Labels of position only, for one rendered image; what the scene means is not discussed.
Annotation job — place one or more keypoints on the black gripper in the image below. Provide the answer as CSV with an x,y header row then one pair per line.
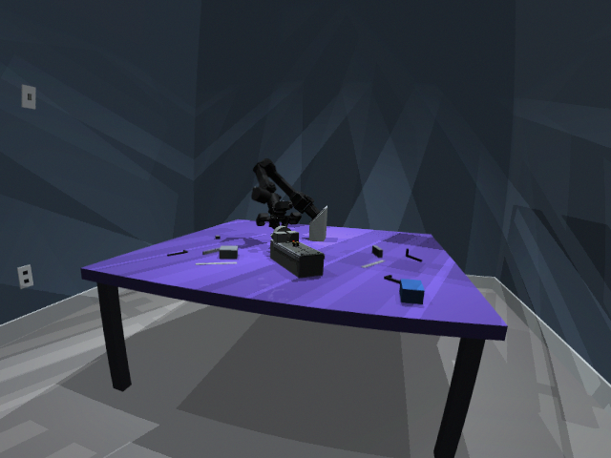
x,y
276,217

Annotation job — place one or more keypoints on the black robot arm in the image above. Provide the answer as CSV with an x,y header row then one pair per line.
x,y
265,192

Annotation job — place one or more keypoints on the blue cube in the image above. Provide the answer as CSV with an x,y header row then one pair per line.
x,y
411,291

